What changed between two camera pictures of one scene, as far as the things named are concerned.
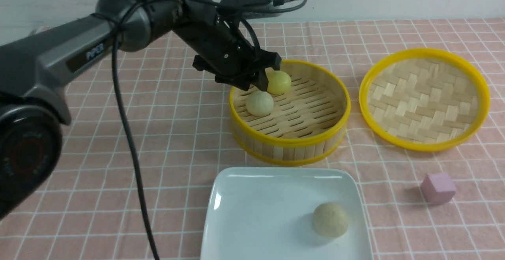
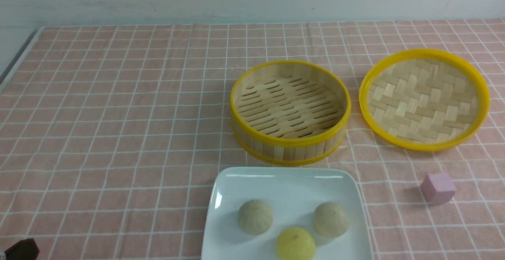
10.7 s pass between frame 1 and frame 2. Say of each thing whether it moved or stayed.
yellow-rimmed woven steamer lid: stayed
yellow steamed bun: moved
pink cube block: stayed
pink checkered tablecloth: stayed
